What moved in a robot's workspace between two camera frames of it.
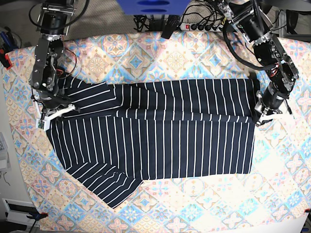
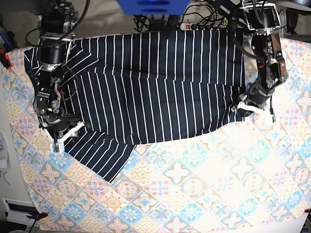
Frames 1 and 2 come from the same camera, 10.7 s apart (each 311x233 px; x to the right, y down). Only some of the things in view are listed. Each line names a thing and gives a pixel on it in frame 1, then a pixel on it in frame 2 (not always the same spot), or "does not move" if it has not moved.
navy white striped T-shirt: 122,133 to 131,88
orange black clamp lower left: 37,216 does not move
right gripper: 270,102 to 257,94
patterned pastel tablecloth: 275,197 does not move
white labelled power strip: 186,26 does not move
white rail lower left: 17,211 does not move
